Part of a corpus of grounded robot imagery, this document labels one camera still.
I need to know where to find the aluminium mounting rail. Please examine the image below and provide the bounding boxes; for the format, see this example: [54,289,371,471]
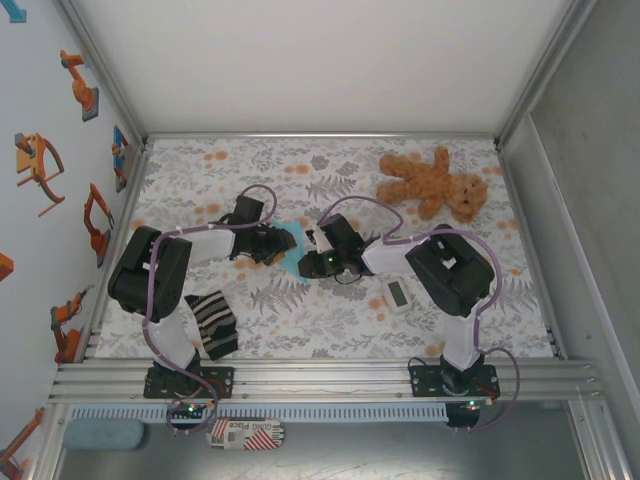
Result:
[47,357,606,404]

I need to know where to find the orange gripper claw sticker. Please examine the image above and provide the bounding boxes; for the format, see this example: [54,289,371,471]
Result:
[0,407,46,476]
[13,132,67,219]

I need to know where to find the aluminium frame post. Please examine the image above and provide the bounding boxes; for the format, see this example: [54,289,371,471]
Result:
[57,0,151,151]
[493,0,601,151]

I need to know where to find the blue slotted cable duct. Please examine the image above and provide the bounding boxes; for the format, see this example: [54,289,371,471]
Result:
[69,404,449,422]

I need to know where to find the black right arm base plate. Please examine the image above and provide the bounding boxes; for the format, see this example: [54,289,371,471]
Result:
[408,363,500,399]

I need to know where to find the brown teddy bear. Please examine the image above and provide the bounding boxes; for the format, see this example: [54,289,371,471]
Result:
[374,144,490,225]

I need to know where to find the red white striped case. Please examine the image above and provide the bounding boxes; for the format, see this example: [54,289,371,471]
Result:
[205,417,289,452]

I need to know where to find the aluminium table side rail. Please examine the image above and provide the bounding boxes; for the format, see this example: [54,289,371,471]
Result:
[79,139,154,361]
[495,139,570,361]

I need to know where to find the black and beige striped sock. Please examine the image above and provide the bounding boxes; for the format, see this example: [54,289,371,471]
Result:
[183,289,240,362]

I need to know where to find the blue-grey oval pouch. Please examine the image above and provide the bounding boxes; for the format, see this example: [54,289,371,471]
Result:
[64,418,147,451]

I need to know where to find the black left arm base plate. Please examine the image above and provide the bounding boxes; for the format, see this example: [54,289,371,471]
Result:
[143,366,236,400]

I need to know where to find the aluminium frame leg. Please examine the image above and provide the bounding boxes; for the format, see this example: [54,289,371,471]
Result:
[567,399,632,480]
[29,402,69,480]

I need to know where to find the blue and orange machine sticker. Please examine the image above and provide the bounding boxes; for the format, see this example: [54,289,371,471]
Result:
[110,124,133,194]

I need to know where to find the floral printed tablecloth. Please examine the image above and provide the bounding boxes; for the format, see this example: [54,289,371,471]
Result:
[92,137,559,360]

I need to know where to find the aluminium frame crossbar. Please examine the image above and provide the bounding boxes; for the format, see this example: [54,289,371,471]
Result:
[144,131,501,142]

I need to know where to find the white digital timer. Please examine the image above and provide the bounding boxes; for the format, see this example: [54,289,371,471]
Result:
[381,277,413,315]

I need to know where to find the light blue cloth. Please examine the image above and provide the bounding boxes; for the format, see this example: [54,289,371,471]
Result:
[269,217,312,290]

